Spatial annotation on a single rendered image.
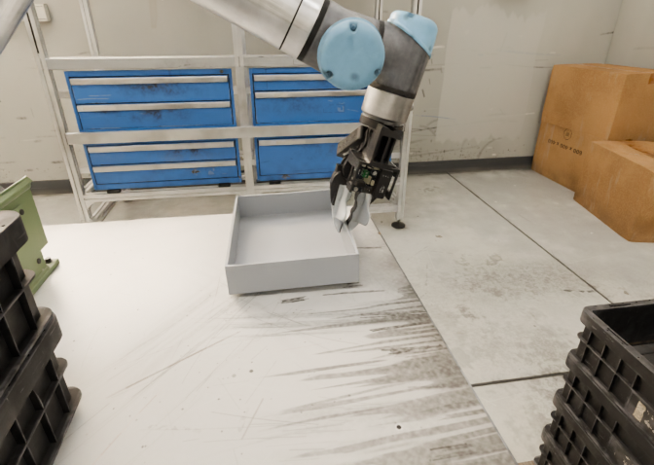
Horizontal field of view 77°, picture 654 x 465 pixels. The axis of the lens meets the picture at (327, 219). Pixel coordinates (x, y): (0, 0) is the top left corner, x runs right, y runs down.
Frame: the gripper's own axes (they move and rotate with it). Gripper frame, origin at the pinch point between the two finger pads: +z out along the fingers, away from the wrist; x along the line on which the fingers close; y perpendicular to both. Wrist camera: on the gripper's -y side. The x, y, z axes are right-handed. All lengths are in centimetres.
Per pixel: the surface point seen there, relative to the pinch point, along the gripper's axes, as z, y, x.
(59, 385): 9.8, 30.2, -35.6
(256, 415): 9.6, 33.6, -16.0
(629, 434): 15, 31, 48
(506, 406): 56, -11, 76
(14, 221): -7.2, 28.9, -40.0
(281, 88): -5, -141, 4
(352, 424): 6.8, 36.8, -6.6
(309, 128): 10, -136, 22
